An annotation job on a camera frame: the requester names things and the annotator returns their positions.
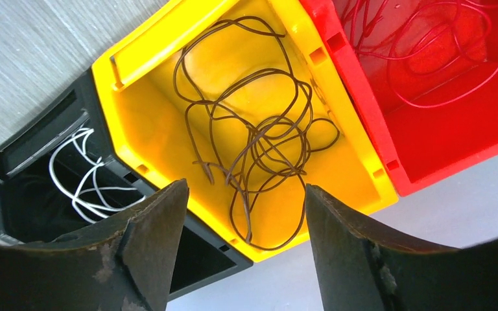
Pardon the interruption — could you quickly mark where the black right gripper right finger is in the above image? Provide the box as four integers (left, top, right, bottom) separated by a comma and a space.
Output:
305, 185, 498, 310

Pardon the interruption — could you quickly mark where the yellow plastic bin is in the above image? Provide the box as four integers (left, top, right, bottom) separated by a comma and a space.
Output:
91, 1, 398, 262

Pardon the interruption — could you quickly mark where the brown cable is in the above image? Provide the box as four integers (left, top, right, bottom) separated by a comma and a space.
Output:
172, 16, 314, 181
193, 115, 341, 252

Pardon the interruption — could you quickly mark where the black plastic bin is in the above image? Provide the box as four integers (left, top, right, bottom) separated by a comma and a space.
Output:
0, 68, 254, 301

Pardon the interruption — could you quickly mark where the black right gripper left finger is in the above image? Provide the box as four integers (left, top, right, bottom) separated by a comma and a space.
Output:
0, 179, 189, 310

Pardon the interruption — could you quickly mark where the red plastic bin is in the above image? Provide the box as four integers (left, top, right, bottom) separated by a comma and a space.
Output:
302, 1, 498, 196

